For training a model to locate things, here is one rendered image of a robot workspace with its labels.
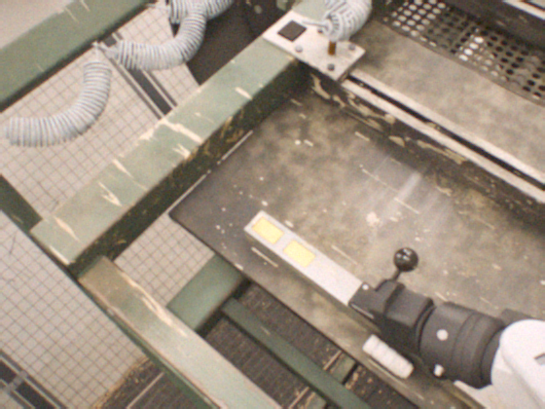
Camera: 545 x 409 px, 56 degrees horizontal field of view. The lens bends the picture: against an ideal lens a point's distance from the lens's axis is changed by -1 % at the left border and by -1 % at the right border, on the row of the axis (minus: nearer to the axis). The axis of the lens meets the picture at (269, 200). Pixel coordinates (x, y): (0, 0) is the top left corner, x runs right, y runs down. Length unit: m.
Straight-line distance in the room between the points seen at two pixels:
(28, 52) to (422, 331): 1.01
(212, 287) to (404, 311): 0.39
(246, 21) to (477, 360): 1.19
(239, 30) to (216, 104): 0.58
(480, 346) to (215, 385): 0.39
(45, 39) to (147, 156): 0.47
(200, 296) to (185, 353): 0.15
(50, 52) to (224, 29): 0.49
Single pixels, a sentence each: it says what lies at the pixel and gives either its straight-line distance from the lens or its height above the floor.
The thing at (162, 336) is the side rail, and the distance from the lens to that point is 0.84.
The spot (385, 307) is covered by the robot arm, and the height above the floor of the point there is 1.53.
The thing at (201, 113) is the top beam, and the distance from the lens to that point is 0.99.
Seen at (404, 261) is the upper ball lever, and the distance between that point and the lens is 0.78.
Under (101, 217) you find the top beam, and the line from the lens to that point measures 0.90.
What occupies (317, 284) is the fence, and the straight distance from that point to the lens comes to 0.87.
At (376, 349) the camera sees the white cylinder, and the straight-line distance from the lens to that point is 0.86.
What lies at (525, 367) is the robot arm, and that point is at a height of 1.49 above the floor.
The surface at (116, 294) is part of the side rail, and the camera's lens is 0.88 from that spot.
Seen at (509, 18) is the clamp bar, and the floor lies 1.55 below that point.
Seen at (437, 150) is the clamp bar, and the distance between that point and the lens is 1.04.
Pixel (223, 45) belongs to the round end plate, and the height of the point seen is 1.90.
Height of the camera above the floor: 1.92
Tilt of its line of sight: 17 degrees down
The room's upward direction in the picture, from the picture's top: 39 degrees counter-clockwise
